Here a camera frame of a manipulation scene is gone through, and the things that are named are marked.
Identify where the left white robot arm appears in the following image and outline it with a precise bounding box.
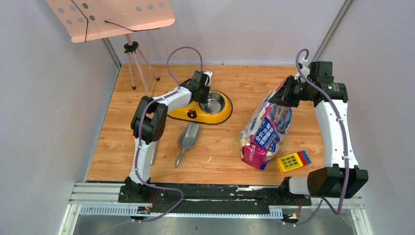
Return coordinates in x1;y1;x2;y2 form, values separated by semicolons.
118;71;213;203

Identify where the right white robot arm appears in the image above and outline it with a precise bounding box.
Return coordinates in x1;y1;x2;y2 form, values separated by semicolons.
269;59;369;205

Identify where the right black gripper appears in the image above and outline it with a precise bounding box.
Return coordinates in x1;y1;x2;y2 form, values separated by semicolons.
268;74;313;107

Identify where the pink music stand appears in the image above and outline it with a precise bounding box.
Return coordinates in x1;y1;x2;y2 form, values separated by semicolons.
46;0;175;96

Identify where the silver metal scoop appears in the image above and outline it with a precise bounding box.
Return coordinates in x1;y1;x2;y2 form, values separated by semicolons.
175;123;200;168

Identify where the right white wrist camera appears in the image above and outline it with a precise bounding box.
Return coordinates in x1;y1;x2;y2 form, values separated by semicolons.
295;57;310;83

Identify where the silver toy microphone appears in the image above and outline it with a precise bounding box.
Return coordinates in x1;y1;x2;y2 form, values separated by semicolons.
150;141;160;166

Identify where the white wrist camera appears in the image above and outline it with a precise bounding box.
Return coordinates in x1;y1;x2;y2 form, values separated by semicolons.
203;71;213;88
295;57;310;83

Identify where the yellow toy block calculator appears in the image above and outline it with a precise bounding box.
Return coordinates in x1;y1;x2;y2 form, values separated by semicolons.
276;150;311;173

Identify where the yellow double pet bowl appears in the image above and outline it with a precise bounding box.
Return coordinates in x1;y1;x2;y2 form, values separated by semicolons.
163;79;233;125

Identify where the cat food bag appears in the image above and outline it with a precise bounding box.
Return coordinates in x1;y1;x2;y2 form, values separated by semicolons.
240;85;292;171

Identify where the grey slotted cable duct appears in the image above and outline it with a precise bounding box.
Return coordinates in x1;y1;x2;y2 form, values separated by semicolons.
79;201;283;219

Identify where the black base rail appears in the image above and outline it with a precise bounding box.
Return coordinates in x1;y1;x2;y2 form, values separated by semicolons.
118;182;312;215

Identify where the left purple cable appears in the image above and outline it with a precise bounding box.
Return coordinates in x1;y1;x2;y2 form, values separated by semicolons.
133;46;204;222

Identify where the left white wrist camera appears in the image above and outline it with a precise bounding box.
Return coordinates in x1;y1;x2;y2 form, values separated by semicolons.
203;71;213;88

